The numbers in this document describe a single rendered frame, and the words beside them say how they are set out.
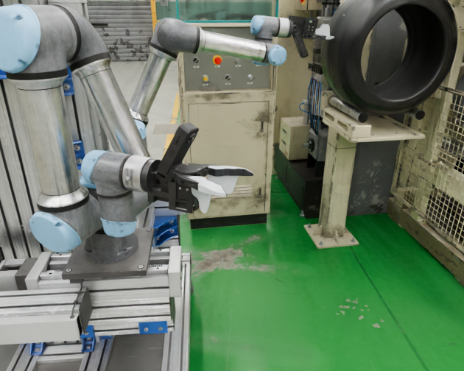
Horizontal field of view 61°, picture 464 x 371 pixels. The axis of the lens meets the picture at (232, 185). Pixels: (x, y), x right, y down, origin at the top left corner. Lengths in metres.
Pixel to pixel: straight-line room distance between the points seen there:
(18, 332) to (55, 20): 0.77
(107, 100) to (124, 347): 0.98
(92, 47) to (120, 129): 0.19
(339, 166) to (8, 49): 1.86
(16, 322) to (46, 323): 0.08
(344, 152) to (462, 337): 1.06
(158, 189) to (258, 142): 1.66
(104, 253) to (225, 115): 1.41
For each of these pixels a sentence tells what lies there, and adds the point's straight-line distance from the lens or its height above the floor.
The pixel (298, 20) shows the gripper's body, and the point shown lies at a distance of 1.78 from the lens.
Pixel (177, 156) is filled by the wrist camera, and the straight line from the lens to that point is 0.77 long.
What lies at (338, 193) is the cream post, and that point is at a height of 0.33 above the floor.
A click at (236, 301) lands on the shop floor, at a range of 2.06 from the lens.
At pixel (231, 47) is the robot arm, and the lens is 1.55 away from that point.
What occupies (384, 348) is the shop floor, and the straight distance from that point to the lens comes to 1.97.
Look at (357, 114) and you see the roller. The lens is 1.88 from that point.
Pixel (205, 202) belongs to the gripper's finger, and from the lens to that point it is 0.70.
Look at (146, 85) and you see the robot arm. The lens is 1.63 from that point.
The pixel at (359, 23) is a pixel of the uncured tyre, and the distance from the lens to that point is 1.79.
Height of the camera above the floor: 1.37
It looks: 25 degrees down
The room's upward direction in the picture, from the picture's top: straight up
